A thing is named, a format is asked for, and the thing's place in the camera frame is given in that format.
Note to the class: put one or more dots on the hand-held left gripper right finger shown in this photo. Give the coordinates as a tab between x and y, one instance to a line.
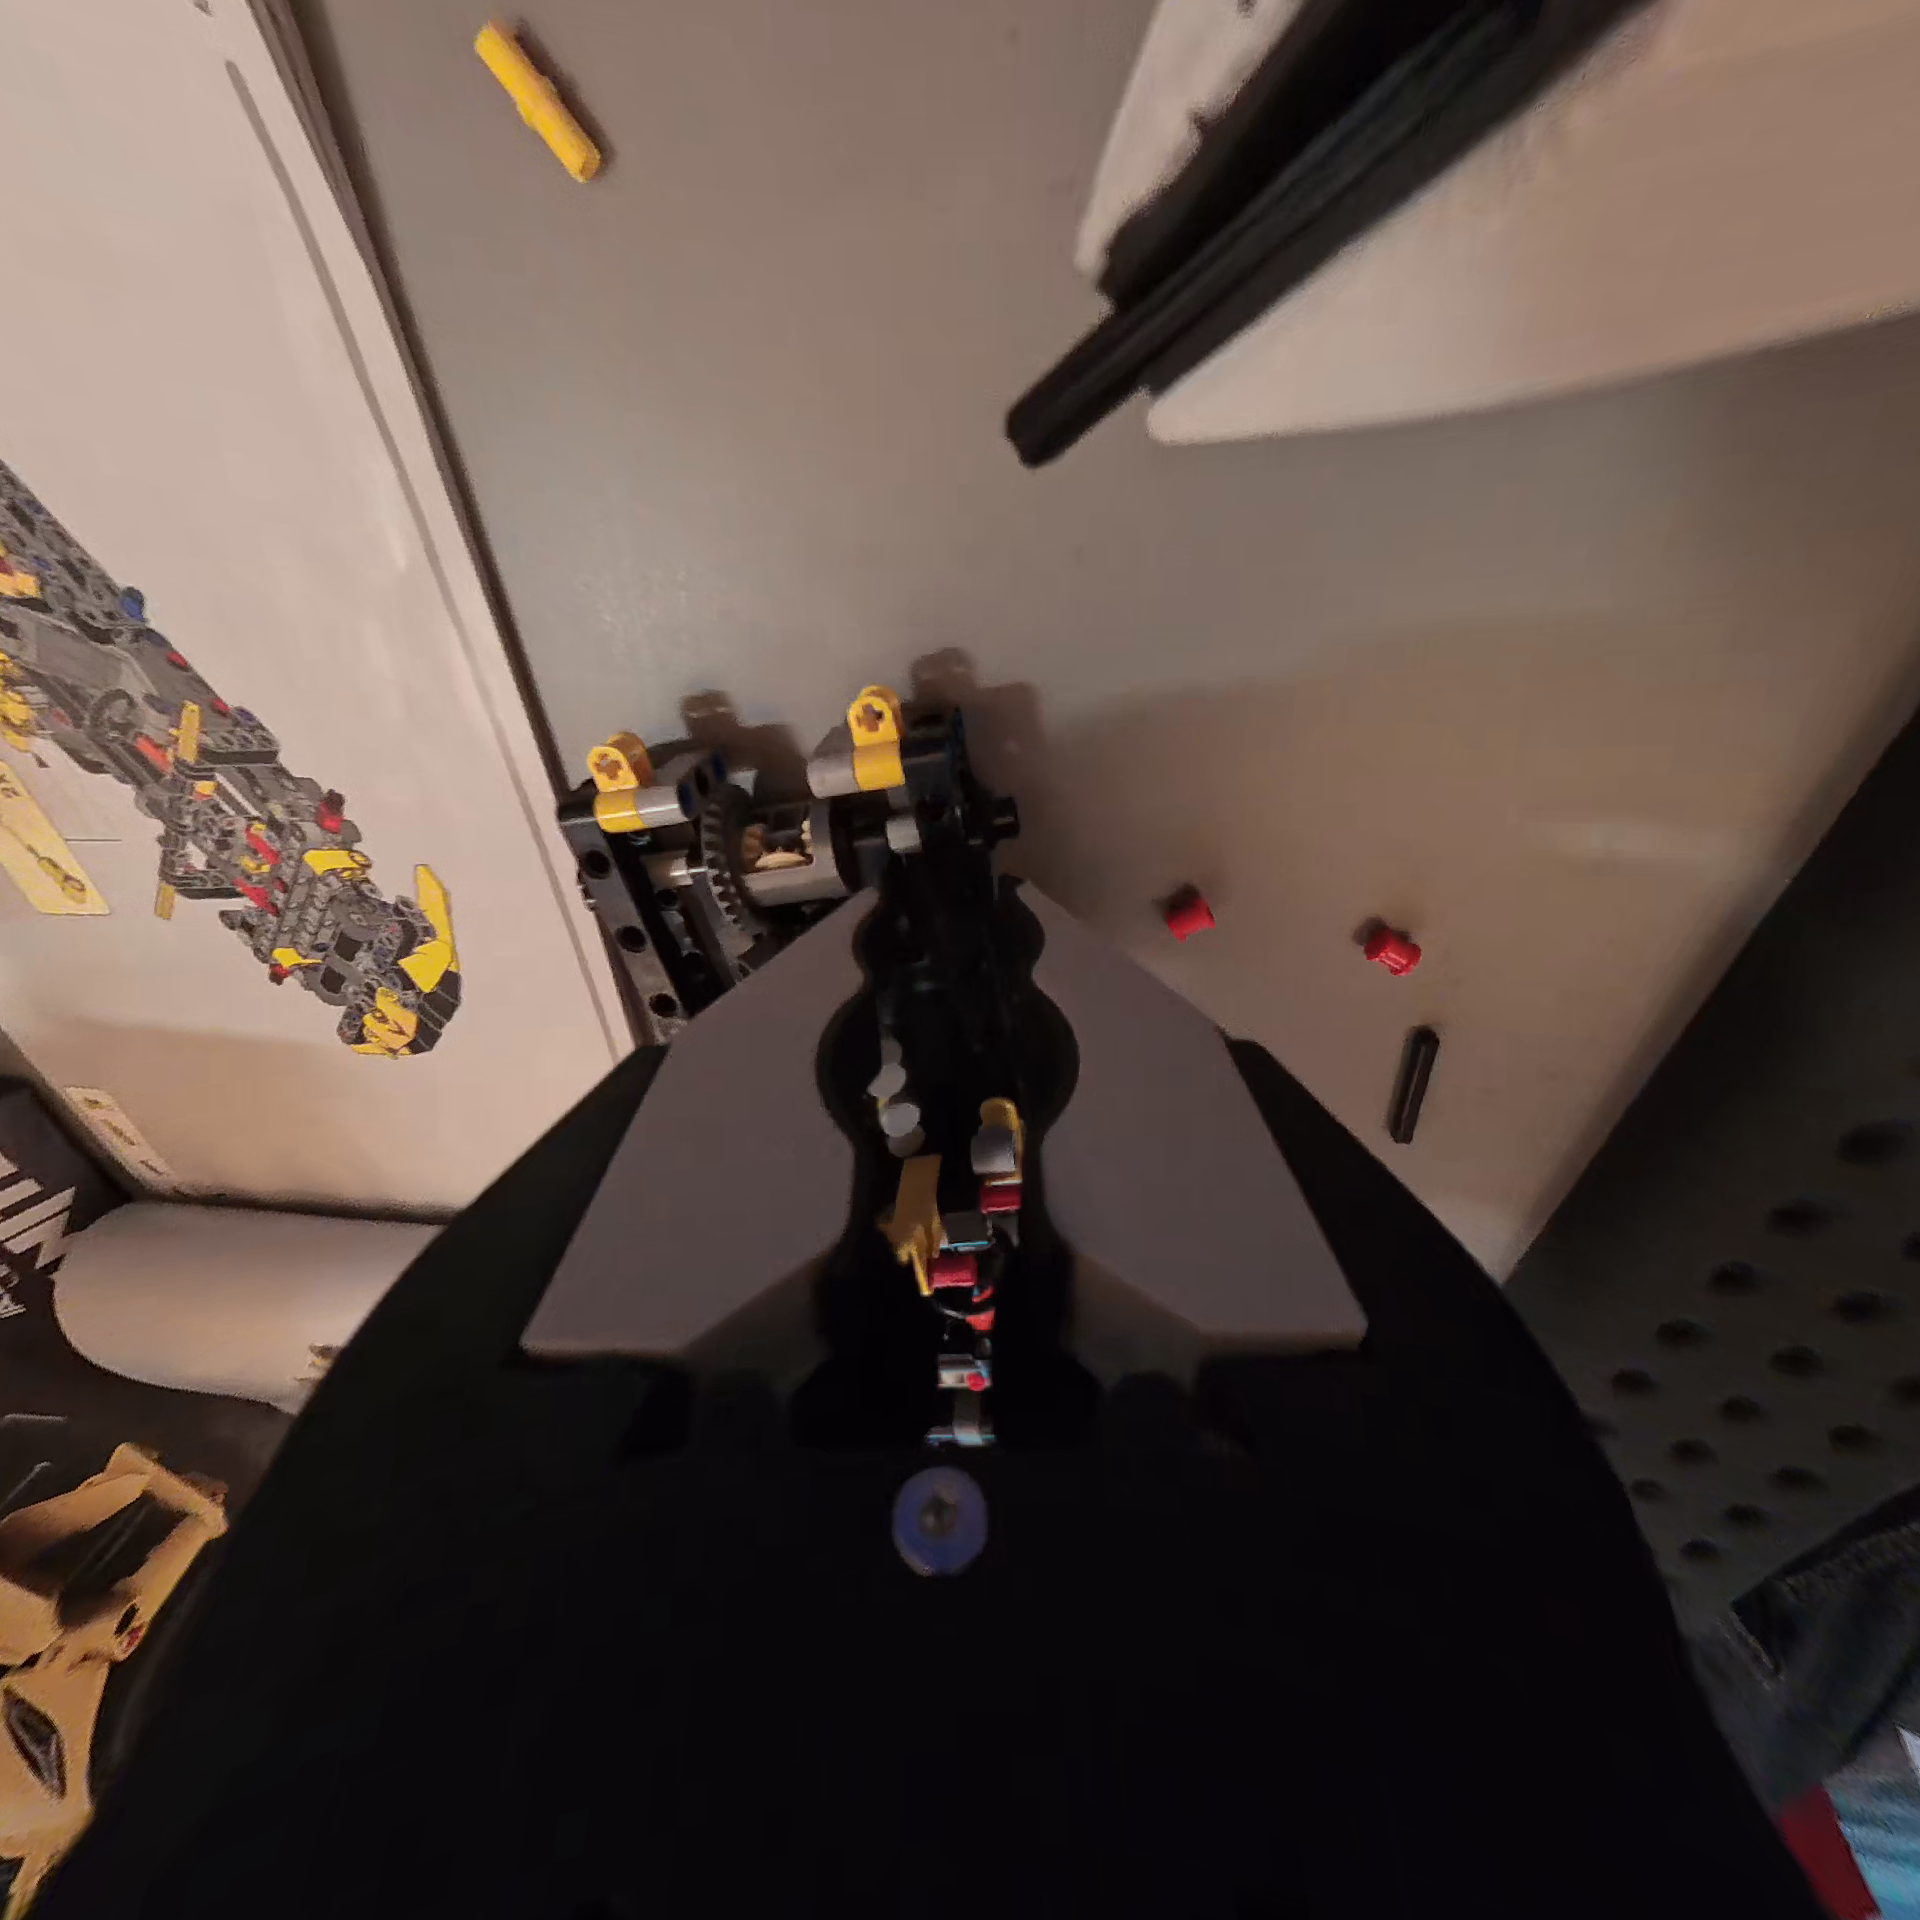
1200	1203

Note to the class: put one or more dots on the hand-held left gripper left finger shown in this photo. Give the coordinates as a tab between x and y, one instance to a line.
702	1203

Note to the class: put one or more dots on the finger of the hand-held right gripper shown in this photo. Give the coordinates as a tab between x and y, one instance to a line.
1169	120
1653	225

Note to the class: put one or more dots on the dark lego pin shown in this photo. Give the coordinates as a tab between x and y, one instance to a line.
1411	1084

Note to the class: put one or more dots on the red lego bush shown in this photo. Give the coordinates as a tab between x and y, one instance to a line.
1186	910
1395	949

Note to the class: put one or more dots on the black yellow lego car chassis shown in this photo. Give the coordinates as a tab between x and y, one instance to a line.
852	764

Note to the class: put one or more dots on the yellow lego pin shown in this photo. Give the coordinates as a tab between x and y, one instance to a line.
537	101

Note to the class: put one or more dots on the lego set cardboard box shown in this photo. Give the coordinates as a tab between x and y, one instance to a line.
92	1572

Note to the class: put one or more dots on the open lego instruction booklet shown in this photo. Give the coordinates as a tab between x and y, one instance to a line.
225	296

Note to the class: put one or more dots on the red badge card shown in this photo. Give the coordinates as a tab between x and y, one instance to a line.
1825	1858

